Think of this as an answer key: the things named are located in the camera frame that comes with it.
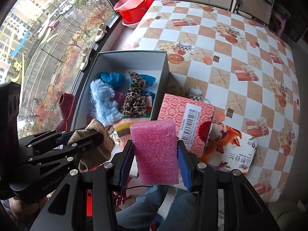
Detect white storage box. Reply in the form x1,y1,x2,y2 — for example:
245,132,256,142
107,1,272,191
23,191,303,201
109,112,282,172
70,50,171,145

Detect cream polka dot scrunchie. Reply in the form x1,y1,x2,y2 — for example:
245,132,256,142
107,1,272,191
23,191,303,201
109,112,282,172
107,125,121,145

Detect orange and white packet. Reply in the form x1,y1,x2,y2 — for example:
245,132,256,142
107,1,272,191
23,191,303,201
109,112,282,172
200,120,258,176

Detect tan sock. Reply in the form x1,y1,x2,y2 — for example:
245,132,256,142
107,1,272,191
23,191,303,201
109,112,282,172
69,119,116,173

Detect pink foam sponge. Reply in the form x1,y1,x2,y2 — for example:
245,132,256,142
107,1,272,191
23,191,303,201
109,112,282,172
130,120,180,186

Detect leopard print scrunchie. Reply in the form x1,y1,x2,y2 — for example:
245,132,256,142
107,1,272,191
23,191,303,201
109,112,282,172
120,72,148,118

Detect checkered tablecloth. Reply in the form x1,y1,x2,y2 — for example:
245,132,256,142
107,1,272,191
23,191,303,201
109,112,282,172
121,0,301,203

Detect maroon knit slipper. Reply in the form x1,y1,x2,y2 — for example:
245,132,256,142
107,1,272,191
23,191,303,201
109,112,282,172
55,118,70,131
58,93,75,119

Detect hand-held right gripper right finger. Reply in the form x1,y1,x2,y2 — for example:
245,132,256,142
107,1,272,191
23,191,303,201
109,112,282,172
177,146,281,231

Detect cream shoe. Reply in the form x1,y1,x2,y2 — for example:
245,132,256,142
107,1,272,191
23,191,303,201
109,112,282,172
94,23,107,43
79,47,93,71

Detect large window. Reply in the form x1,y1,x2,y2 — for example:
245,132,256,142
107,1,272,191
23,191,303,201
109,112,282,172
0,0,121,140

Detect red bucket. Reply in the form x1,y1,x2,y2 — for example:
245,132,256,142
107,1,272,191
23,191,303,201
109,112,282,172
118,0,154,24

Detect folding chair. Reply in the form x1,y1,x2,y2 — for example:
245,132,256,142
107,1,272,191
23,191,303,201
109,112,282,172
232,0,275,27

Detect person's blue jeans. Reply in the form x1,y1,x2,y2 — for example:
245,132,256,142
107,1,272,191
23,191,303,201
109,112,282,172
115,184,203,231

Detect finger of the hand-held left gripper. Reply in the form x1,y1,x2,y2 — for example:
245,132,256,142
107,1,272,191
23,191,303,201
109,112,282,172
24,130,104,177
18,129,73,150

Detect black cable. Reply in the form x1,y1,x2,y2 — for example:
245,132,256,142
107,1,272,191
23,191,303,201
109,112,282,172
113,185,145,195

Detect light blue fluffy cloth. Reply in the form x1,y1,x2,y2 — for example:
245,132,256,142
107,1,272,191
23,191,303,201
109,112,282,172
90,79,122,127

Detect white basin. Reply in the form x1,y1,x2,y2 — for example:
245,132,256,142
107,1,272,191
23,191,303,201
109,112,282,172
121,19,140,29

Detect pink patterned carton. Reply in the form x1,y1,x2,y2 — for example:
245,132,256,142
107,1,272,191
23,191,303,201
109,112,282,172
157,93,216,160

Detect striped knit glove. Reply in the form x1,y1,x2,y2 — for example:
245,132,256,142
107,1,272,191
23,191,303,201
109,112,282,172
112,95,154,147

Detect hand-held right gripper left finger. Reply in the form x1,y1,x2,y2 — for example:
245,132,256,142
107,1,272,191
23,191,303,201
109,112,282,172
29,140,134,231

